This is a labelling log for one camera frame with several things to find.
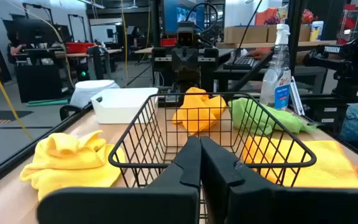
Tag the silver metal bracket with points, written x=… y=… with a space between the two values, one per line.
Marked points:
x=297 y=96

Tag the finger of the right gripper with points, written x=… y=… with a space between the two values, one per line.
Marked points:
x=192 y=67
x=178 y=67

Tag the white plastic container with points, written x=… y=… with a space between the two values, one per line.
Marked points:
x=89 y=90

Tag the white plastic basket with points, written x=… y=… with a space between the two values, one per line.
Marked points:
x=124 y=105

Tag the clear trigger spray bottle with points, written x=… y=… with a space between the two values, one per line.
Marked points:
x=275 y=84

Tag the black desk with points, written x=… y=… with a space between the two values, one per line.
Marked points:
x=306 y=73

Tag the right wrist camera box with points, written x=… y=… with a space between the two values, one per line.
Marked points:
x=186 y=35

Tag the blue lit monitor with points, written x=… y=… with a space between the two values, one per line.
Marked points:
x=171 y=15

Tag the red plastic bin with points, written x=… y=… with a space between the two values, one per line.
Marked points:
x=79 y=47

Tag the black keyboard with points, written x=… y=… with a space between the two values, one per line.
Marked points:
x=241 y=63

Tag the black cabinet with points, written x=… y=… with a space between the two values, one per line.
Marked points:
x=39 y=82

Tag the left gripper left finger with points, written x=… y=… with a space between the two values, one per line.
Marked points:
x=120 y=205

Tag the green microfiber towel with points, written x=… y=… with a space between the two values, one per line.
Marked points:
x=259 y=119

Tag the black background robot arm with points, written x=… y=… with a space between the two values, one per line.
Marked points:
x=350 y=59

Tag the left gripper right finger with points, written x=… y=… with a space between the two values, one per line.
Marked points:
x=291 y=208

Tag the person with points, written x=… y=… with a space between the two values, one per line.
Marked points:
x=14 y=46

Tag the yellow microfiber towel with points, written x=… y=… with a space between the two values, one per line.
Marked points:
x=70 y=161

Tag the cardboard box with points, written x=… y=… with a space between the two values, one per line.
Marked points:
x=245 y=34
x=291 y=33

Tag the orange microfiber towel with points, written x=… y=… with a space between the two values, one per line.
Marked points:
x=328 y=161
x=197 y=115

